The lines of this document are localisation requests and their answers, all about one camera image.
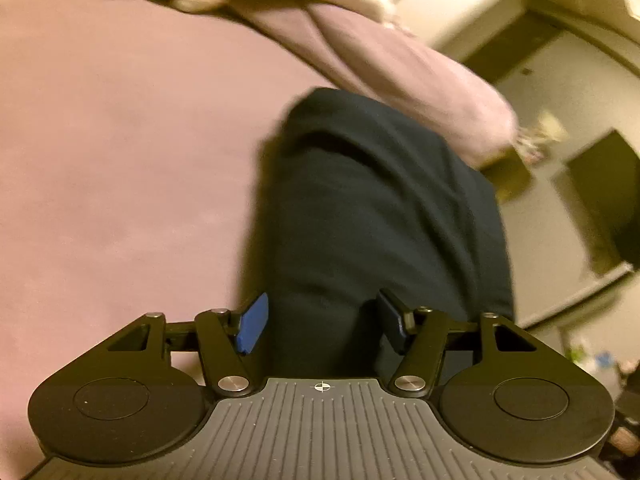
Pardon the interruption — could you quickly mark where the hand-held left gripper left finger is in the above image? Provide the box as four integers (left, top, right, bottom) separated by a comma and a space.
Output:
102, 291, 271, 398

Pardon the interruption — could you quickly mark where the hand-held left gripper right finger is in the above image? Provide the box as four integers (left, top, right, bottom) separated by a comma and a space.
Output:
376, 288, 546, 399

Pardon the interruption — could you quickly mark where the pink duvet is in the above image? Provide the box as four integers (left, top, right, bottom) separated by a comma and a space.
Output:
225, 0, 521, 171

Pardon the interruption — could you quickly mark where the dark cabinet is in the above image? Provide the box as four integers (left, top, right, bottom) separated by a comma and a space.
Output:
565, 129, 640, 277

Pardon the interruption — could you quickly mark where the dark navy garment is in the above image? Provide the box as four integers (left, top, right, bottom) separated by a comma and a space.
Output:
235, 87, 517, 380

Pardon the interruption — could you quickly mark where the pink bed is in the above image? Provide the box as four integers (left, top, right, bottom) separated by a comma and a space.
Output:
0, 0, 361, 480

